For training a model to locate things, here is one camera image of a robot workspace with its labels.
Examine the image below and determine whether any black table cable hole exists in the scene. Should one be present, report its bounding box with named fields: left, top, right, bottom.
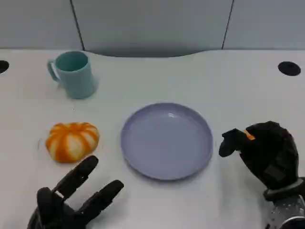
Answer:
left=0, top=60, right=10, bottom=74
left=278, top=61, right=302, bottom=76

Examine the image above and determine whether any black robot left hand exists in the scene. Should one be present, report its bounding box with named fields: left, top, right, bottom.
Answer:
left=27, top=155, right=124, bottom=229

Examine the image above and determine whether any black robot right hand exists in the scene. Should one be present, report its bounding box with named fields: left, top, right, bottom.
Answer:
left=218, top=121, right=300, bottom=191

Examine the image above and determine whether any lilac plate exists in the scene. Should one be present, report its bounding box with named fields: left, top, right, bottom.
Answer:
left=120, top=102, right=214, bottom=181

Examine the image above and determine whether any pale green mug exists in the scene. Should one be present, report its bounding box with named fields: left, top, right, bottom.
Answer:
left=47, top=51, right=99, bottom=100

